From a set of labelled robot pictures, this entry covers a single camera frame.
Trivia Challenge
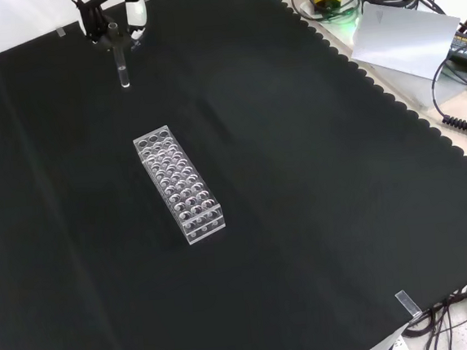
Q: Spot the black bench cloth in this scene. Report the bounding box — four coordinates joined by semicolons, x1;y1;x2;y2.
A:
0;0;467;350

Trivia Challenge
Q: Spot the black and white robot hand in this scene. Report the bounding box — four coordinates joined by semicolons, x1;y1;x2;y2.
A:
70;0;152;55

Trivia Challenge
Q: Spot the clear plastic test tube rack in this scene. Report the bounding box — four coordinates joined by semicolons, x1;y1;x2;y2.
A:
131;120;229;251

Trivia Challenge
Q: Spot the black cable with ribbed sleeve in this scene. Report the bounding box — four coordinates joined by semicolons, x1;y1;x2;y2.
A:
428;55;467;151

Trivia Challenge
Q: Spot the pale grey board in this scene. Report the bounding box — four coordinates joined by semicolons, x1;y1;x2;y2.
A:
346;0;467;89

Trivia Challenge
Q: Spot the clear glass test tube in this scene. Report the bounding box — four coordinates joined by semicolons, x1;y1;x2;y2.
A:
108;21;134;91

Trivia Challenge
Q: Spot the black floor cable bundle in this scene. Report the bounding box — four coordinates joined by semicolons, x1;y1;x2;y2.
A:
396;271;467;350

